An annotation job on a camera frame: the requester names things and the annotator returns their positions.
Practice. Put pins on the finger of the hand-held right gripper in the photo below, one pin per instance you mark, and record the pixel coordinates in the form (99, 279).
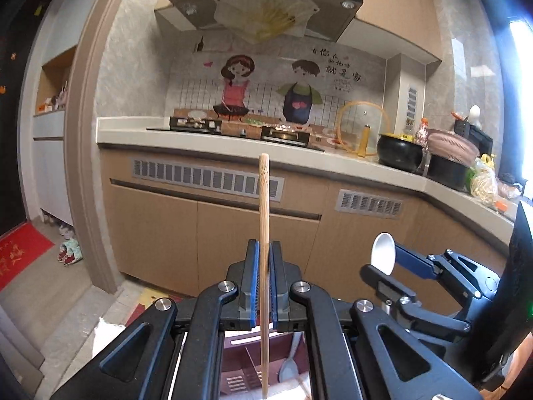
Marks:
(416, 260)
(387, 287)

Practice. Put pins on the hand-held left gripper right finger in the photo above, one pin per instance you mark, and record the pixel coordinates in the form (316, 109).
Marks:
(273, 283)

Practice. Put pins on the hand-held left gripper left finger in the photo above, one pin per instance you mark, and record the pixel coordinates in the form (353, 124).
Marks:
(255, 283)

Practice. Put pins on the white plastic spoon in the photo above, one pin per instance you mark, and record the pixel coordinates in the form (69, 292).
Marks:
(383, 254)

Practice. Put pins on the purple plastic utensil holder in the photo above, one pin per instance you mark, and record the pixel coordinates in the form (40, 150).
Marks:
(241, 366)

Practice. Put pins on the short white vent grille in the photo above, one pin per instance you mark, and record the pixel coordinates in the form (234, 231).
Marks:
(368, 204)

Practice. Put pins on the black pot under colander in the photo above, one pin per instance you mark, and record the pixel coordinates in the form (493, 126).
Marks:
(447, 173)

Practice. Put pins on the plastic bag of vegetables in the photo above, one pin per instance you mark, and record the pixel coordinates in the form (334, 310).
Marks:
(485, 183)

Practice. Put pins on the round black pot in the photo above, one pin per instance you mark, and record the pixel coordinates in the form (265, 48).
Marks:
(399, 154)

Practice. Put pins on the wooden kitchen cabinets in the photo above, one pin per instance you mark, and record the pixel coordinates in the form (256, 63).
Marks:
(158, 233)

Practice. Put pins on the long white vent grille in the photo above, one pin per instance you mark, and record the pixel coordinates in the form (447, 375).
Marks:
(200, 177)

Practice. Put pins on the pink colander basket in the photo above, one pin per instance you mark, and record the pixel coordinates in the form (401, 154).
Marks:
(452, 143)

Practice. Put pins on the red-capped bottle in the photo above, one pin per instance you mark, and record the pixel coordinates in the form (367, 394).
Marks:
(422, 131)

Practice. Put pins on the yellow cylindrical bottle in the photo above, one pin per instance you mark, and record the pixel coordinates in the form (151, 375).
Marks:
(364, 141)

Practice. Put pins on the black countertop box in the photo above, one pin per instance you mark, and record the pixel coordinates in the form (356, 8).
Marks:
(479, 141)

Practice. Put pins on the yellow-rimmed glass lid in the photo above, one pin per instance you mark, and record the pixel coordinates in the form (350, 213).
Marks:
(374, 121)

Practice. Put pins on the black gas stove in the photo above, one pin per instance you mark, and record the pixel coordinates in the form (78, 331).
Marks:
(283, 135)

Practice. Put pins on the white textured cloth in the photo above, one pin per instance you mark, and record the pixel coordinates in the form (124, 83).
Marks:
(106, 335)

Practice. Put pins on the white bulb-shaped object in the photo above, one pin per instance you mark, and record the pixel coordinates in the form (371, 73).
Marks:
(475, 113)

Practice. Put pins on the floral slipper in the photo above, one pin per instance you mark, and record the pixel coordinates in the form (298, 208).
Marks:
(70, 259)
(67, 246)

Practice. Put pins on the bright window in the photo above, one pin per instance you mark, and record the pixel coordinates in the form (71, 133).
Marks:
(522, 104)

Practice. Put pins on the white shoe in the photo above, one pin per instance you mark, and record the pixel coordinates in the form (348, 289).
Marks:
(65, 230)

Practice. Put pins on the white shoe cabinet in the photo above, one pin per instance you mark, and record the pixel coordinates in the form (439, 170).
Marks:
(50, 166)

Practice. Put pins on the red doormat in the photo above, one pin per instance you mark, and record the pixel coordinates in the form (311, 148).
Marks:
(21, 254)

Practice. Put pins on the glass range hood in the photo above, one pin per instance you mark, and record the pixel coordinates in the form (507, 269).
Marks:
(333, 12)

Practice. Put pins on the crumpled plastic sheet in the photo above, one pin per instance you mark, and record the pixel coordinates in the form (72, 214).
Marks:
(258, 16)

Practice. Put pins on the black entrance door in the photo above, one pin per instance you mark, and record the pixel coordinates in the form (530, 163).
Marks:
(16, 133)

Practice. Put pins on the cartoon couple wall sticker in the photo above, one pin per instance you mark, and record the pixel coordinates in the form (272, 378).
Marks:
(266, 91)

